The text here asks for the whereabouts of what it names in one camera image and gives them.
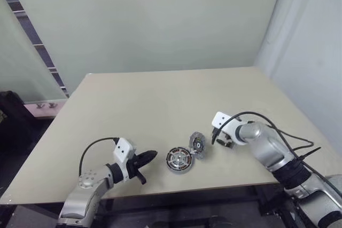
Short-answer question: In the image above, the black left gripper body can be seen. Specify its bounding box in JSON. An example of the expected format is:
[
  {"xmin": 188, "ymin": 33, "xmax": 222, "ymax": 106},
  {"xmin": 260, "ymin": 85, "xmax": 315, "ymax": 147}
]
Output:
[{"xmin": 127, "ymin": 155, "xmax": 147, "ymax": 185}]

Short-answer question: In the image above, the black equipment case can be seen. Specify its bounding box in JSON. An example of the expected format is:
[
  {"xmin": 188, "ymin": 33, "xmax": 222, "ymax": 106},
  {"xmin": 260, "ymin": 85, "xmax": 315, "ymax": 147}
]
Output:
[{"xmin": 0, "ymin": 90, "xmax": 36, "ymax": 135}]

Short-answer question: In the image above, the dark slatted window strip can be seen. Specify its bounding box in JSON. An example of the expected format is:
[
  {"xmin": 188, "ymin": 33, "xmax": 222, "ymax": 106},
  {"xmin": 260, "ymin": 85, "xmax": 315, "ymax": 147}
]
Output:
[{"xmin": 0, "ymin": 0, "xmax": 71, "ymax": 98}]

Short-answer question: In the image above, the pink partition base ledge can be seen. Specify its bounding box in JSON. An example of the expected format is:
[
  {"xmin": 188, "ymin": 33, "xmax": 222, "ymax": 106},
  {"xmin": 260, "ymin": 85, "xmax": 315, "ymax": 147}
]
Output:
[{"xmin": 24, "ymin": 99, "xmax": 69, "ymax": 120}]

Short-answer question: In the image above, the round motor circuit board disc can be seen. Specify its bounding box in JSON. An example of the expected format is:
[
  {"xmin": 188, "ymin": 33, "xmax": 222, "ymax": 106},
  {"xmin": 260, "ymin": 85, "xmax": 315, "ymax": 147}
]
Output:
[{"xmin": 188, "ymin": 131, "xmax": 207, "ymax": 161}]

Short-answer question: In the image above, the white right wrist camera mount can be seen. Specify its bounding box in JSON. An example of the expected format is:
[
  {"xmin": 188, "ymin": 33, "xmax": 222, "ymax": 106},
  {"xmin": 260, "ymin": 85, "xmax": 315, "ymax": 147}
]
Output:
[{"xmin": 211, "ymin": 111, "xmax": 241, "ymax": 146}]

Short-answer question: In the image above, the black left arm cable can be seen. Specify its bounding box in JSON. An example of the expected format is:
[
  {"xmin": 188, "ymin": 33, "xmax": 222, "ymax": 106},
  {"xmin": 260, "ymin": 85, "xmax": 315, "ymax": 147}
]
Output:
[{"xmin": 79, "ymin": 137, "xmax": 120, "ymax": 178}]

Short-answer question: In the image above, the motor stator with copper windings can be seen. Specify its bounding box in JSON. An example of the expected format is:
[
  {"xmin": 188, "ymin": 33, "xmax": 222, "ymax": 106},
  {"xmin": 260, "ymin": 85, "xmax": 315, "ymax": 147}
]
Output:
[{"xmin": 165, "ymin": 146, "xmax": 193, "ymax": 176}]

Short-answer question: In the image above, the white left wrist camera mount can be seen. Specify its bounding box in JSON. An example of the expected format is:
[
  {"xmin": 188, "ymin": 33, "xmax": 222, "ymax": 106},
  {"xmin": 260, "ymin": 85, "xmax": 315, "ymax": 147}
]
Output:
[{"xmin": 112, "ymin": 137, "xmax": 137, "ymax": 181}]

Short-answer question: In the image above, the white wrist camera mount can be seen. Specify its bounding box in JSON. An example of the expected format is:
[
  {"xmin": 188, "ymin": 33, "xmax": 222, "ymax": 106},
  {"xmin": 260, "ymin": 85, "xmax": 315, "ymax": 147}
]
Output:
[
  {"xmin": 211, "ymin": 111, "xmax": 241, "ymax": 146},
  {"xmin": 112, "ymin": 137, "xmax": 137, "ymax": 181}
]

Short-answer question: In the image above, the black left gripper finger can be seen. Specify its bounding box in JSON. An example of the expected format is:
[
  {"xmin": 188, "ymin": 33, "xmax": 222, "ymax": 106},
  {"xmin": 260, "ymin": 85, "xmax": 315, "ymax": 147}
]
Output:
[
  {"xmin": 137, "ymin": 155, "xmax": 157, "ymax": 166},
  {"xmin": 136, "ymin": 150, "xmax": 159, "ymax": 160}
]

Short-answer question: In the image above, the black table frame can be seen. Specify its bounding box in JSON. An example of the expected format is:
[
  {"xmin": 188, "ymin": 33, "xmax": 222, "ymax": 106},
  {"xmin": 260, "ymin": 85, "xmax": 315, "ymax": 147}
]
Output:
[{"xmin": 92, "ymin": 182, "xmax": 297, "ymax": 228}]

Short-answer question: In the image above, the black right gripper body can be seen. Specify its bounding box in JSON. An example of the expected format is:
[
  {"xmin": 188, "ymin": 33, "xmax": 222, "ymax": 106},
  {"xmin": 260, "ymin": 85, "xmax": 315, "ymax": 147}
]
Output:
[{"xmin": 216, "ymin": 136, "xmax": 236, "ymax": 149}]

